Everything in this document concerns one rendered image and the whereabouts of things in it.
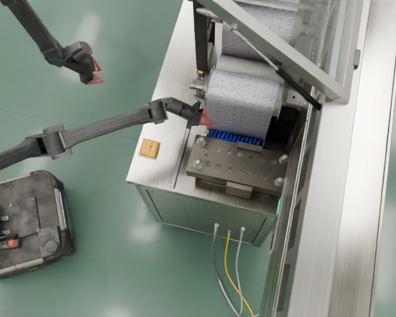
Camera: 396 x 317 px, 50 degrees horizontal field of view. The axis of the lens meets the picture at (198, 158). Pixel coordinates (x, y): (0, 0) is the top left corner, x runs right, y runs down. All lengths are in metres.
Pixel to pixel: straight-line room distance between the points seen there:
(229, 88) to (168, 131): 0.48
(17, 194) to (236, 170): 1.46
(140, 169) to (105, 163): 1.04
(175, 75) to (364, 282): 1.23
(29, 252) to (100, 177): 0.64
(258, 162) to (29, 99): 1.96
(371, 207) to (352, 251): 0.14
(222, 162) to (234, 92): 0.32
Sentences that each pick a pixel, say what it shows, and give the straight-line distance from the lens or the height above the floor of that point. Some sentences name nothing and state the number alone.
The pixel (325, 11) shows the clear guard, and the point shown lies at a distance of 1.15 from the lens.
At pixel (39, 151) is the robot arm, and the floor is 1.25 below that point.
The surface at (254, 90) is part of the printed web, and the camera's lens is 1.48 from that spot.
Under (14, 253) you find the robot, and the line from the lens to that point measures 2.61.
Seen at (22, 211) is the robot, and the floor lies 0.26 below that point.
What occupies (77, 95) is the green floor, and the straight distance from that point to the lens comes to 3.10.
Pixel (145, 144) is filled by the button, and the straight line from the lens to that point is 1.82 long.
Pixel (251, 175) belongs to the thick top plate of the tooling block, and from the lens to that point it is 1.66.
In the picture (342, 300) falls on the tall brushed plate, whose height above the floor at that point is 1.44.
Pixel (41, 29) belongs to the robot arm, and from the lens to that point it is 1.58.
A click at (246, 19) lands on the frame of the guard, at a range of 0.91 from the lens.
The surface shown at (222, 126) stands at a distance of 1.68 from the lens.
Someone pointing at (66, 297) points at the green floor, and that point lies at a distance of 2.73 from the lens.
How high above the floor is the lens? 2.59
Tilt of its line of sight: 69 degrees down
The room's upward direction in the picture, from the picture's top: 5 degrees counter-clockwise
